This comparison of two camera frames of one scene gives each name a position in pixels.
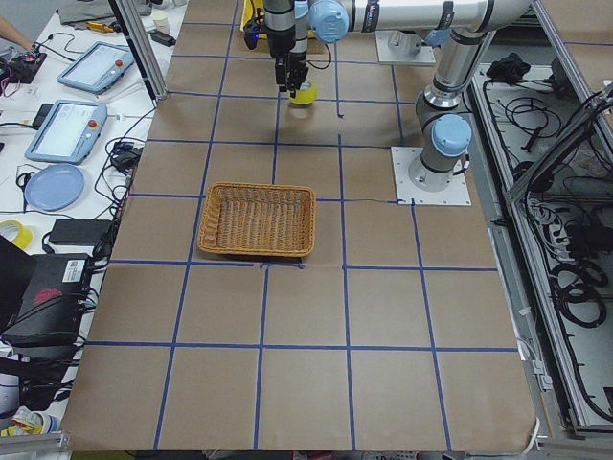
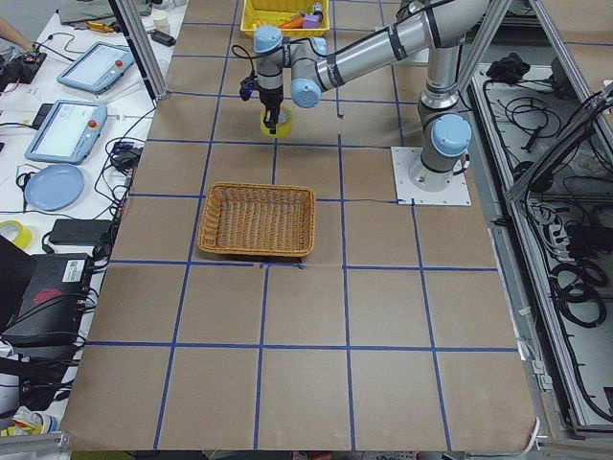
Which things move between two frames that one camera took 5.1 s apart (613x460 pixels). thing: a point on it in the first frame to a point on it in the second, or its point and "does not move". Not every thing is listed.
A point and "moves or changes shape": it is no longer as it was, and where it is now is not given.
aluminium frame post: x=142 y=50 does not move
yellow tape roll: x=306 y=94 moves or changes shape
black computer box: x=52 y=310 does not move
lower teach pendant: x=68 y=131 does not move
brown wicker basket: x=258 y=218 does not move
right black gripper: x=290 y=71 to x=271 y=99
